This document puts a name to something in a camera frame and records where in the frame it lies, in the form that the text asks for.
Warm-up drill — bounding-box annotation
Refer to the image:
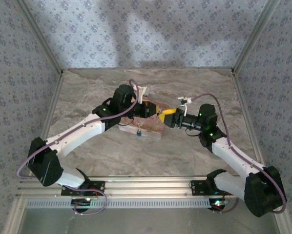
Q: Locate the pink book-shaped box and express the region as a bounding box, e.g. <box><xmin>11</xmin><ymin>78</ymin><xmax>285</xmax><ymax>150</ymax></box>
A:
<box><xmin>118</xmin><ymin>98</ymin><xmax>167</xmax><ymax>141</ymax></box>

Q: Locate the right controller board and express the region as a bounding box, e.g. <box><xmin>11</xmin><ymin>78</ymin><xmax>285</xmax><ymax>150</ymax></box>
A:
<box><xmin>209</xmin><ymin>197</ymin><xmax>231</xmax><ymax>213</ymax></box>

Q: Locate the controller board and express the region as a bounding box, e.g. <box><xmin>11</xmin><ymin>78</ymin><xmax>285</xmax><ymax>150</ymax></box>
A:
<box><xmin>71</xmin><ymin>197</ymin><xmax>93</xmax><ymax>213</ymax></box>
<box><xmin>209</xmin><ymin>197</ymin><xmax>231</xmax><ymax>213</ymax></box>

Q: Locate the left controller board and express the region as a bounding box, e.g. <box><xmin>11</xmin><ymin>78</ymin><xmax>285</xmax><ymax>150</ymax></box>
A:
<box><xmin>71</xmin><ymin>197</ymin><xmax>93</xmax><ymax>213</ymax></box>

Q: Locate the aluminium table side rail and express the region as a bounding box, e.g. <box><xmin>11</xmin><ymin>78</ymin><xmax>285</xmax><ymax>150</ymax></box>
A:
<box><xmin>30</xmin><ymin>73</ymin><xmax>65</xmax><ymax>177</ymax></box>
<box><xmin>232</xmin><ymin>73</ymin><xmax>268</xmax><ymax>171</ymax></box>

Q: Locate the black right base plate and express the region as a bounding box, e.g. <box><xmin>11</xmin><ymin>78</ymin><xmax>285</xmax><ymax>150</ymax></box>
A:
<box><xmin>190</xmin><ymin>179</ymin><xmax>234</xmax><ymax>196</ymax></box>

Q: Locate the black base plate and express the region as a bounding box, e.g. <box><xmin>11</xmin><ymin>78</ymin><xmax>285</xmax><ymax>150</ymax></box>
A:
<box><xmin>61</xmin><ymin>179</ymin><xmax>106</xmax><ymax>197</ymax></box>
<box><xmin>190</xmin><ymin>179</ymin><xmax>234</xmax><ymax>196</ymax></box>

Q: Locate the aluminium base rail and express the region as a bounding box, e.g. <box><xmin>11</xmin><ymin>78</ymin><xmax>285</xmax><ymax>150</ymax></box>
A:
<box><xmin>16</xmin><ymin>174</ymin><xmax>249</xmax><ymax>198</ymax></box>

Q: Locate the slotted grey cable tray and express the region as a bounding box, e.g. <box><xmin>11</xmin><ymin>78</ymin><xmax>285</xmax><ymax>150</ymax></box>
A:
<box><xmin>26</xmin><ymin>198</ymin><xmax>228</xmax><ymax>209</ymax></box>

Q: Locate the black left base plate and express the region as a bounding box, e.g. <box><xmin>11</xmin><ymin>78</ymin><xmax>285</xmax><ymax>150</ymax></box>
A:
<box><xmin>61</xmin><ymin>179</ymin><xmax>106</xmax><ymax>197</ymax></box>

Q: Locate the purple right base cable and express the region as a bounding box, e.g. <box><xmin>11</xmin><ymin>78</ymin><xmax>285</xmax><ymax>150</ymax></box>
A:
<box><xmin>212</xmin><ymin>195</ymin><xmax>240</xmax><ymax>214</ymax></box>

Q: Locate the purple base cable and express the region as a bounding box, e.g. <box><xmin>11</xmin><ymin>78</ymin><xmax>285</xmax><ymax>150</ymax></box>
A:
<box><xmin>212</xmin><ymin>195</ymin><xmax>240</xmax><ymax>214</ymax></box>
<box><xmin>72</xmin><ymin>189</ymin><xmax>108</xmax><ymax>215</ymax></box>

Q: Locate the aluminium frame post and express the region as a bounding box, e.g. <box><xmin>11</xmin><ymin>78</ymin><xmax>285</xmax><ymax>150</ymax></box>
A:
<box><xmin>18</xmin><ymin>0</ymin><xmax>64</xmax><ymax>76</ymax></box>
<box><xmin>231</xmin><ymin>0</ymin><xmax>282</xmax><ymax>75</ymax></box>

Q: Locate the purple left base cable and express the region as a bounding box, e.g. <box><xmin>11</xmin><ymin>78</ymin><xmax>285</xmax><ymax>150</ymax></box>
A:
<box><xmin>72</xmin><ymin>189</ymin><xmax>108</xmax><ymax>215</ymax></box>

